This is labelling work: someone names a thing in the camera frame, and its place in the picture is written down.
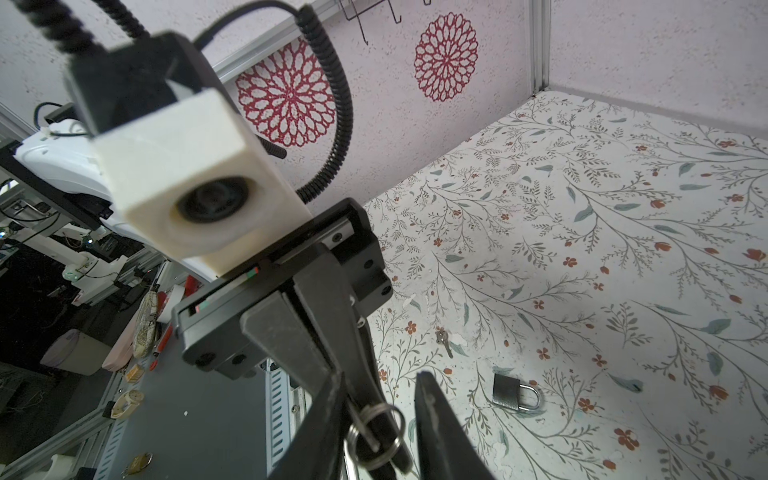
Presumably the small silver key on table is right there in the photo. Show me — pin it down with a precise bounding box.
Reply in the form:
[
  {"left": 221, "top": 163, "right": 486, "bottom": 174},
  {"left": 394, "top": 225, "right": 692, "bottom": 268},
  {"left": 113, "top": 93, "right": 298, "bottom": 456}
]
[{"left": 435, "top": 329, "right": 453, "bottom": 359}]

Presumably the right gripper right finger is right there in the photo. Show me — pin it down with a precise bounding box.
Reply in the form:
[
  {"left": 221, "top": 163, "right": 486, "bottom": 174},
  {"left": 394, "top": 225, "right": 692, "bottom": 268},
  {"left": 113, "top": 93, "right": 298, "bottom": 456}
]
[{"left": 415, "top": 371, "right": 494, "bottom": 480}]

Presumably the silver key with ring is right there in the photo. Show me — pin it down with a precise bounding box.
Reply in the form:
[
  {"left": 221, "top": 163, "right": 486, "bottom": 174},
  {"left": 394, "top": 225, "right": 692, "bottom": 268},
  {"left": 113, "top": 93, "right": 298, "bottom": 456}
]
[{"left": 343, "top": 401, "right": 414, "bottom": 479}]

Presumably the black wire wall rack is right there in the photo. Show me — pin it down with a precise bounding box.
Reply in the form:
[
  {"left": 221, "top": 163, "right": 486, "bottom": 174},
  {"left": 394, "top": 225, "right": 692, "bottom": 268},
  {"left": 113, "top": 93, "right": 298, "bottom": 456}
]
[{"left": 331, "top": 1, "right": 439, "bottom": 52}]

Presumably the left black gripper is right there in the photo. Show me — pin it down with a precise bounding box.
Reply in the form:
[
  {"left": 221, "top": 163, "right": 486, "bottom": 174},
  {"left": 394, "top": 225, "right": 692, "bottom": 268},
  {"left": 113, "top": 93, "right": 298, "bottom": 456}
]
[{"left": 173, "top": 197, "right": 415, "bottom": 475}]

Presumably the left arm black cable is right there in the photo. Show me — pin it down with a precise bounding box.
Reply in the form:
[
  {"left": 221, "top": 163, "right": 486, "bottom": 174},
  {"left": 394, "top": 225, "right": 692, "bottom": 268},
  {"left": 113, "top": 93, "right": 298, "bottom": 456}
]
[{"left": 11, "top": 0, "right": 355, "bottom": 205}]

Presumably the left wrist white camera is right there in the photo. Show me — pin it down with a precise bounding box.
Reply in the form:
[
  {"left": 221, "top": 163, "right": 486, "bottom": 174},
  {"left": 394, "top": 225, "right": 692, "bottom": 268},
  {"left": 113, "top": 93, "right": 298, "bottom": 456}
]
[{"left": 65, "top": 32, "right": 311, "bottom": 280}]

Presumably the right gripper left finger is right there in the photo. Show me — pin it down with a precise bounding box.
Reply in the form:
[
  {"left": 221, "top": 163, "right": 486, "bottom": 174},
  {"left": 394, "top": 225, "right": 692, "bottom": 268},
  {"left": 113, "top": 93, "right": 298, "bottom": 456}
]
[{"left": 267, "top": 372, "right": 348, "bottom": 480}]

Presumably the grey padlock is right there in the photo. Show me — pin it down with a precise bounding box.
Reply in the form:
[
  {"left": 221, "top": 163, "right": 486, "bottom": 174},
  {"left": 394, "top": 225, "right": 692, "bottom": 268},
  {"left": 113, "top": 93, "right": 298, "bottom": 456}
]
[{"left": 491, "top": 373, "right": 542, "bottom": 414}]

